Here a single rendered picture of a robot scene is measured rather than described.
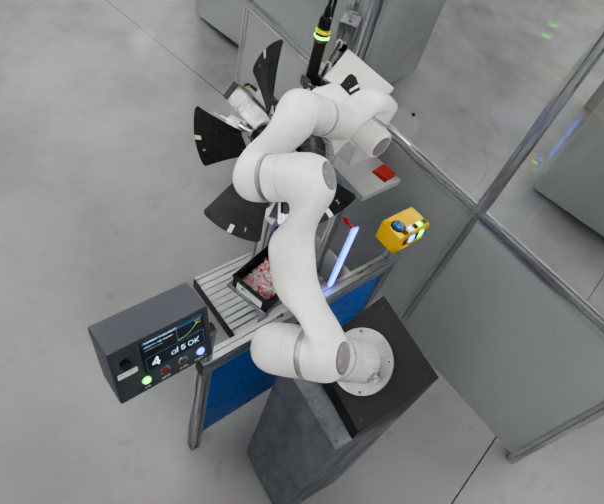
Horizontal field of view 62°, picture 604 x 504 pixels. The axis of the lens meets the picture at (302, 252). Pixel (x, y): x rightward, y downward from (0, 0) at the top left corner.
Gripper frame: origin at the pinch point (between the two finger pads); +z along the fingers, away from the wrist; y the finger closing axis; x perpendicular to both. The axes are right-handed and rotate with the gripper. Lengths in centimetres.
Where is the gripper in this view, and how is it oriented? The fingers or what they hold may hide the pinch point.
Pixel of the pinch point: (311, 80)
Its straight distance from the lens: 158.5
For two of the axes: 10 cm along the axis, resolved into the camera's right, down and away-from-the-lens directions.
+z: -6.0, -7.0, 3.8
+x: 2.1, -6.0, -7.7
